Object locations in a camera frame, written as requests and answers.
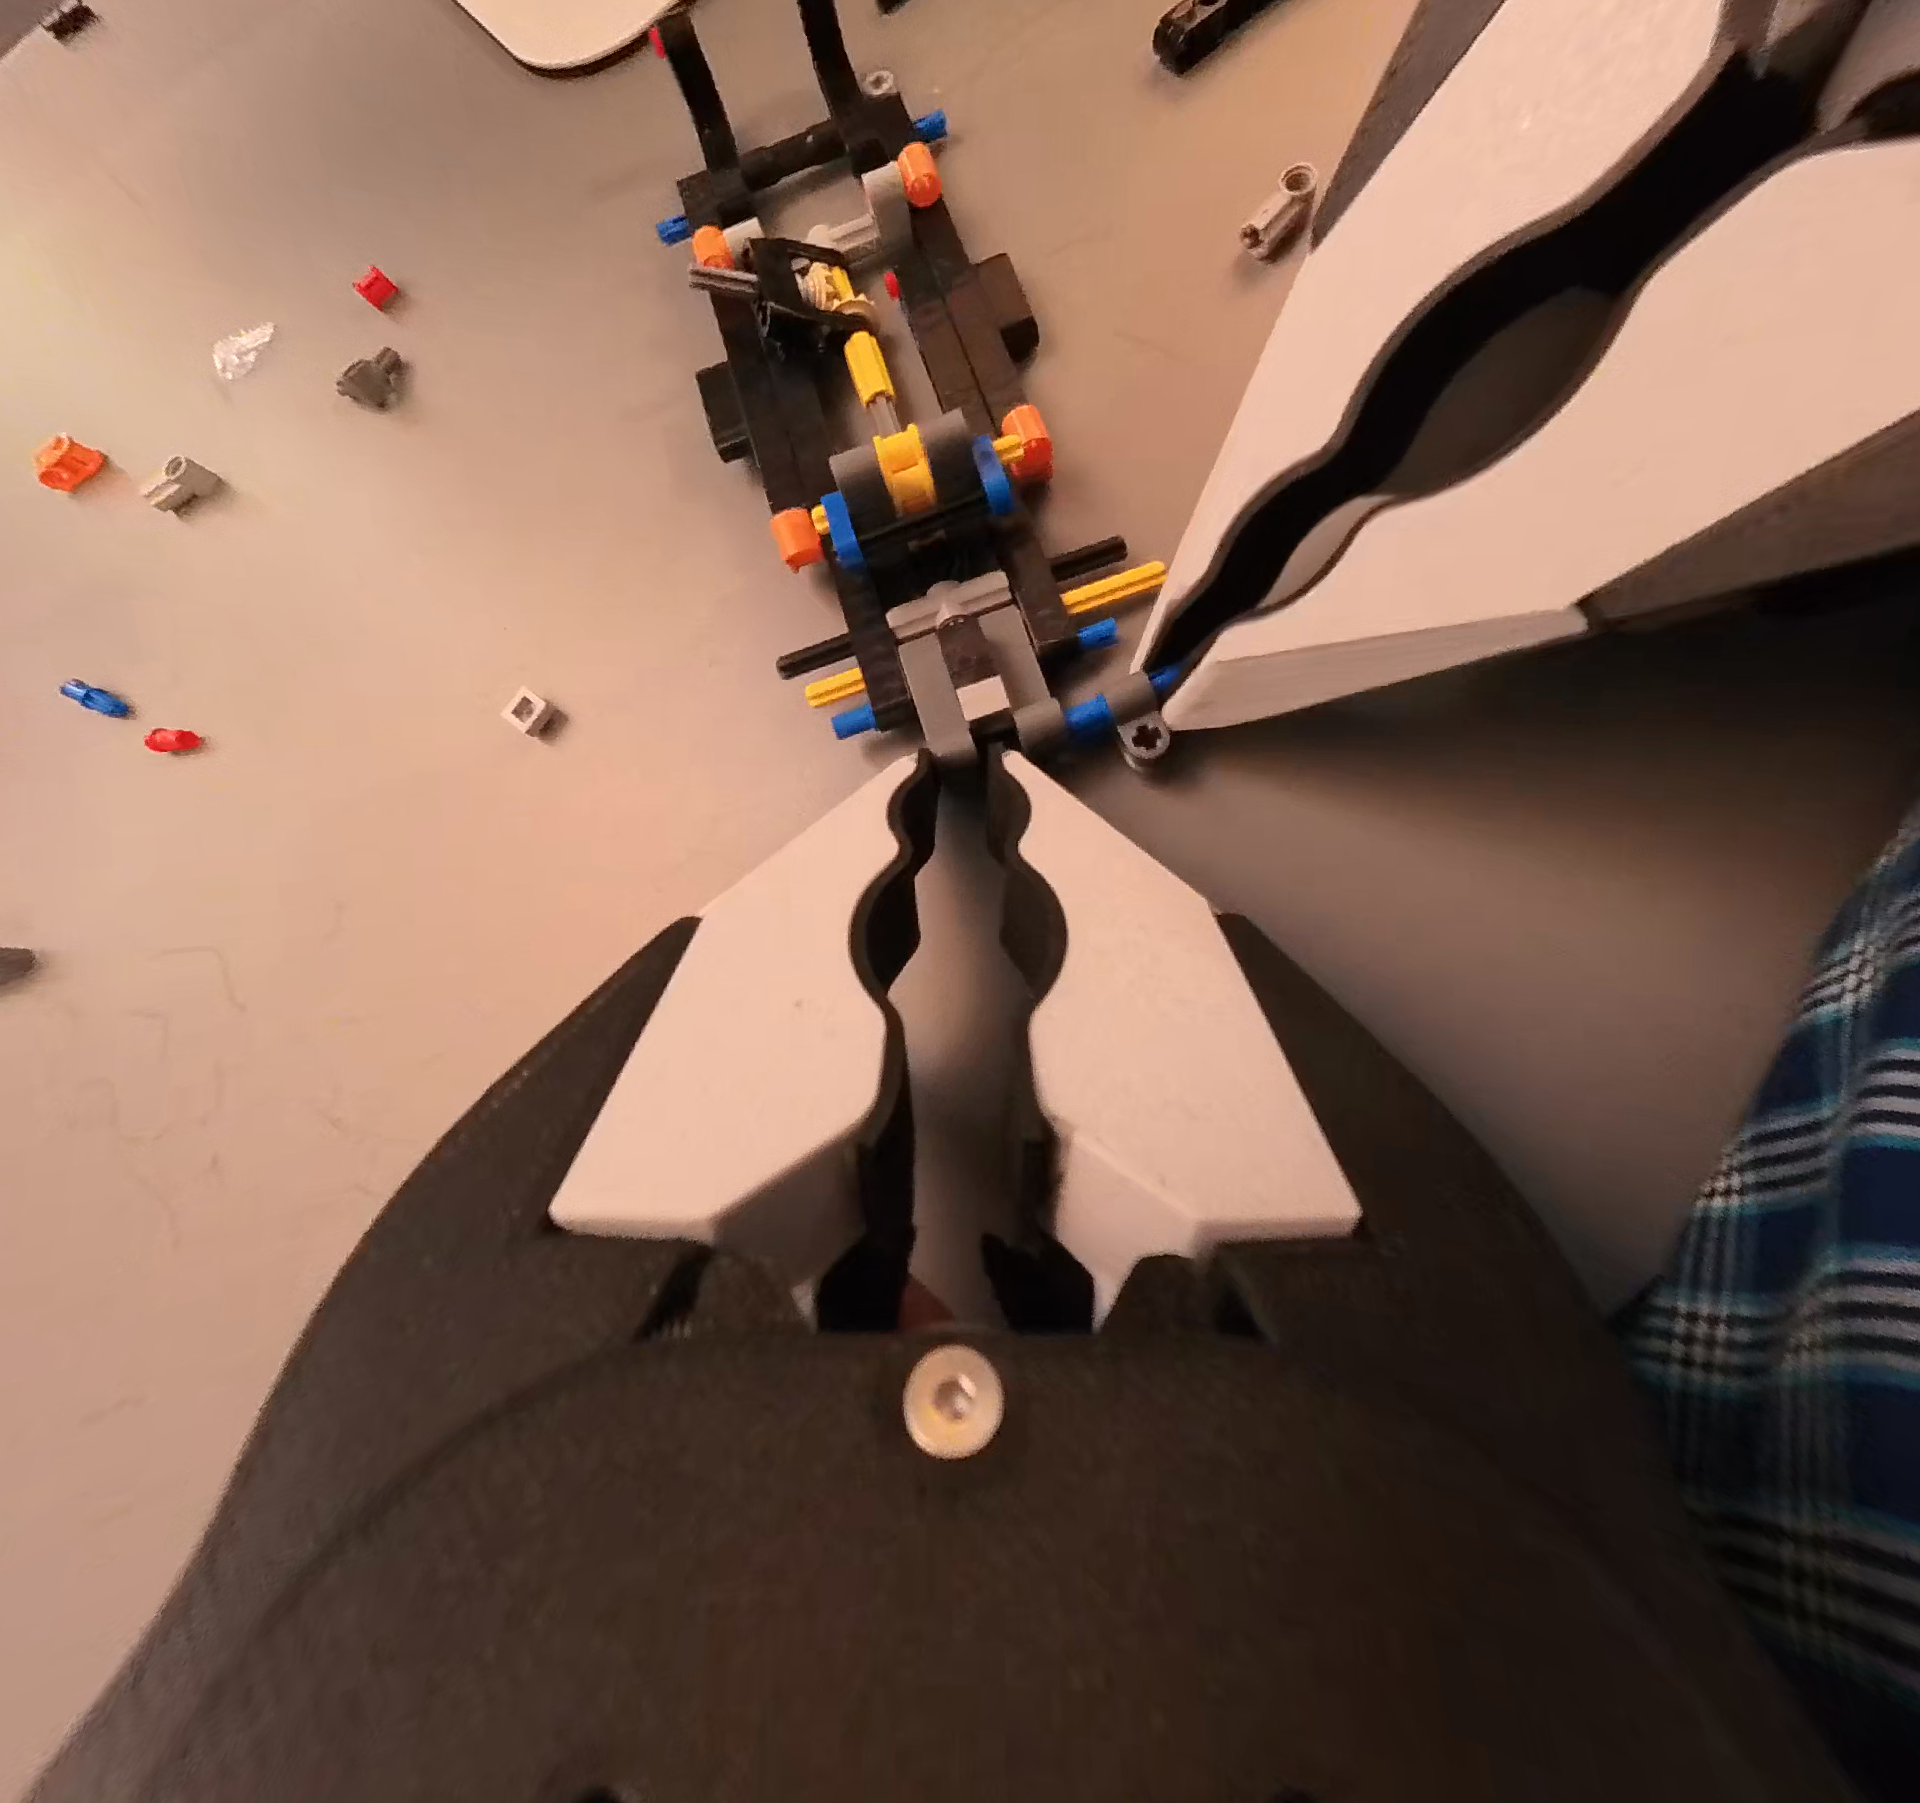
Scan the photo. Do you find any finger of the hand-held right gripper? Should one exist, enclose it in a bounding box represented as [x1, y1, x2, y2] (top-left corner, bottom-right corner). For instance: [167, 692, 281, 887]
[1133, 0, 1788, 674]
[1160, 136, 1920, 736]

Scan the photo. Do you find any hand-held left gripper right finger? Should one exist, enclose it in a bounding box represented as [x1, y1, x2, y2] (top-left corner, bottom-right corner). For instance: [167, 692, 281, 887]
[988, 747, 1368, 1322]

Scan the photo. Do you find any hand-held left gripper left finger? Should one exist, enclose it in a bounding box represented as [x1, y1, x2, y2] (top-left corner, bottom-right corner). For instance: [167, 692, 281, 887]
[547, 754, 942, 1322]

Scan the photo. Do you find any lego car chassis assembly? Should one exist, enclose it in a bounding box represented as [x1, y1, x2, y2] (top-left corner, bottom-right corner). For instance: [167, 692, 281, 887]
[652, 0, 1173, 785]

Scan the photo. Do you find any person in blue plaid shirt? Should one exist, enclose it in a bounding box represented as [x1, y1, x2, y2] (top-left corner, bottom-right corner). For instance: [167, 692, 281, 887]
[1613, 798, 1920, 1803]

